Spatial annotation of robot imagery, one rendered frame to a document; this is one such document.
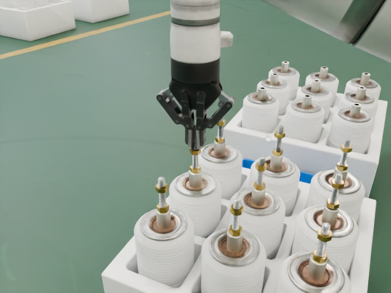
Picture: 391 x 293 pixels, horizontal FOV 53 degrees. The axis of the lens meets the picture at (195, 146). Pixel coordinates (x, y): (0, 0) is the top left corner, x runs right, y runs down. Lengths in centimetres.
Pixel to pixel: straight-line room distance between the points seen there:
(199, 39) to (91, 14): 253
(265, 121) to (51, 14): 201
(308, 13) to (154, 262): 49
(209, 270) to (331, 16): 45
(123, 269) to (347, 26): 55
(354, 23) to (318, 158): 83
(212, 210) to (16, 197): 65
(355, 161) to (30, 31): 217
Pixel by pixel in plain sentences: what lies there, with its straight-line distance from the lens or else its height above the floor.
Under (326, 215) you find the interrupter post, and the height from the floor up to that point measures 27.
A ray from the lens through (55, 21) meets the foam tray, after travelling 282.
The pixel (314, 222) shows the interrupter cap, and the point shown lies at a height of 25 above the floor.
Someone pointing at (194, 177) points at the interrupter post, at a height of 28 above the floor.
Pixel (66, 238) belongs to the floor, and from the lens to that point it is 102.
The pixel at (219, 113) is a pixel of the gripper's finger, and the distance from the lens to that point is 61.
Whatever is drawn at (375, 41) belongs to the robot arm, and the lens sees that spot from 20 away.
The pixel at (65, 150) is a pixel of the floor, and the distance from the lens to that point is 136.
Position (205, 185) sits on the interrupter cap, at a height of 25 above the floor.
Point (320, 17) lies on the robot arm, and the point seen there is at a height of 63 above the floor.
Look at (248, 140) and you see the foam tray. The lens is 104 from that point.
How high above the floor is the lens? 67
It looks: 31 degrees down
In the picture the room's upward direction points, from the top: straight up
